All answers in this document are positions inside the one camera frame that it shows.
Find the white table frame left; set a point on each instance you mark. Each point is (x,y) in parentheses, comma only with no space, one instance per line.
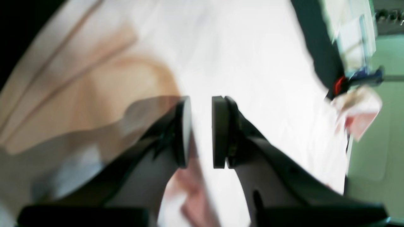
(351,28)

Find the black table cloth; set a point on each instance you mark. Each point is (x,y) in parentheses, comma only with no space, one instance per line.
(326,59)

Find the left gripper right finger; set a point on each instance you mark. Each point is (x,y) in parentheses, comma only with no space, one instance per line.
(278,191)

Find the pink T-shirt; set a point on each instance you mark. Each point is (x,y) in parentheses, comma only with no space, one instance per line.
(99,73)

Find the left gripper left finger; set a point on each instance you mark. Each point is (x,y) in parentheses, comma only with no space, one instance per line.
(128,192)

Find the red black bottom clamp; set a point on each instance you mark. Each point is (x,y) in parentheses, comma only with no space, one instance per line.
(359,78)

